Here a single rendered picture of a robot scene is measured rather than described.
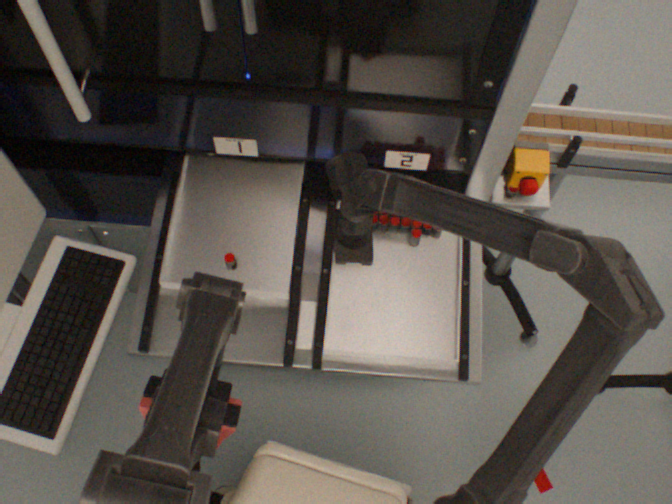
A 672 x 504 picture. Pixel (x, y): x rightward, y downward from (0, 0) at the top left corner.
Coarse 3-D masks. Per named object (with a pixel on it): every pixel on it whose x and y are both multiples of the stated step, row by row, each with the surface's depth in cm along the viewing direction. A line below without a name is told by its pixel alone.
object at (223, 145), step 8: (216, 144) 145; (224, 144) 144; (232, 144) 144; (248, 144) 144; (256, 144) 143; (216, 152) 148; (224, 152) 147; (232, 152) 147; (248, 152) 146; (256, 152) 146
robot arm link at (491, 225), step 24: (384, 192) 110; (408, 192) 107; (432, 192) 103; (408, 216) 107; (432, 216) 103; (456, 216) 99; (480, 216) 96; (504, 216) 93; (528, 216) 92; (480, 240) 96; (504, 240) 93; (528, 240) 90; (552, 240) 84; (576, 240) 83; (552, 264) 83; (576, 264) 81
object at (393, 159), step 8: (392, 152) 142; (400, 152) 142; (392, 160) 145; (400, 160) 144; (408, 160) 144; (416, 160) 144; (424, 160) 144; (408, 168) 147; (416, 168) 147; (424, 168) 146
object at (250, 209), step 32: (192, 160) 159; (224, 160) 160; (256, 160) 160; (288, 160) 160; (192, 192) 156; (224, 192) 156; (256, 192) 157; (288, 192) 157; (192, 224) 153; (224, 224) 153; (256, 224) 153; (288, 224) 154; (192, 256) 150; (224, 256) 150; (256, 256) 150; (288, 256) 151; (256, 288) 144; (288, 288) 144
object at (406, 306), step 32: (384, 256) 151; (416, 256) 151; (448, 256) 151; (352, 288) 148; (384, 288) 148; (416, 288) 148; (448, 288) 148; (352, 320) 145; (384, 320) 145; (416, 320) 145; (448, 320) 146; (352, 352) 140; (384, 352) 139; (416, 352) 143; (448, 352) 143
